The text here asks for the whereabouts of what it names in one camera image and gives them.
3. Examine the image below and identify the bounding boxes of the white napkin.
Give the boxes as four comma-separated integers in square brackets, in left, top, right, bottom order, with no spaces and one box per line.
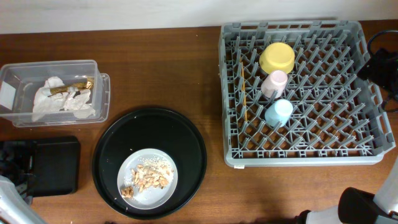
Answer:
[32,77,95,121]

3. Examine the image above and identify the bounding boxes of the yellow bowl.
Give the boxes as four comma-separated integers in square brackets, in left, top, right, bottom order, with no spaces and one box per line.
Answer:
[259,42,295,73]

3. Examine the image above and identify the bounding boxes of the gold snack wrapper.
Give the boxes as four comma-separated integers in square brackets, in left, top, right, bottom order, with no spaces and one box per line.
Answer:
[50,78,94,95]

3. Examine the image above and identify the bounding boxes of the pink cup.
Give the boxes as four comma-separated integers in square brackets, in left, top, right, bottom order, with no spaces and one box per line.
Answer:
[261,70,288,98]

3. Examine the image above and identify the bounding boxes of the light blue cup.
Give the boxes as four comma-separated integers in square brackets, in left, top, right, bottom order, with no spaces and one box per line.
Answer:
[264,99,294,127]

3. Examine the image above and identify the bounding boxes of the food scraps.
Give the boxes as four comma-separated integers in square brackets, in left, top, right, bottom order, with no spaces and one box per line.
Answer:
[121,157,175,198]

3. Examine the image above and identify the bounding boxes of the wooden chopstick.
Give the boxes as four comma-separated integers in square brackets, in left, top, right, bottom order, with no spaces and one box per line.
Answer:
[240,61,248,122]

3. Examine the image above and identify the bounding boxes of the grey plate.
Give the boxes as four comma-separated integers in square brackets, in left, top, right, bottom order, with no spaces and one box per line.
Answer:
[117,148,178,210]

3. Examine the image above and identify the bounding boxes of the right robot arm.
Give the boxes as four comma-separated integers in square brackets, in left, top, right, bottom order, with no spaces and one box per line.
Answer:
[294,48,397,224]

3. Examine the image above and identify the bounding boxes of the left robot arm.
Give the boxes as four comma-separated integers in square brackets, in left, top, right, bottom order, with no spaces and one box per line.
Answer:
[1,141,45,223]

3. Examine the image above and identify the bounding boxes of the clear plastic waste bin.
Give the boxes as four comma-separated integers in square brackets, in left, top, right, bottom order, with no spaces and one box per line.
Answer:
[1,60,111,128]

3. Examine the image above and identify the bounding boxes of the grey dishwasher rack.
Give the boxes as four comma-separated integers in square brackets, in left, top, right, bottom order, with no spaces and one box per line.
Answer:
[219,21,396,168]

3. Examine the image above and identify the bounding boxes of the black rectangular tray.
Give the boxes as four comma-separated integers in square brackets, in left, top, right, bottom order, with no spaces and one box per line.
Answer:
[30,136,81,197]

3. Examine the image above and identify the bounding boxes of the round black tray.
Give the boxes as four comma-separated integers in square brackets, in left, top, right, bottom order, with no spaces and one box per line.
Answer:
[92,108,207,220]

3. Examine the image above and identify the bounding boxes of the black cable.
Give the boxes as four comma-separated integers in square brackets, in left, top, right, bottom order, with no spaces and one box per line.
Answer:
[366,29,398,113]

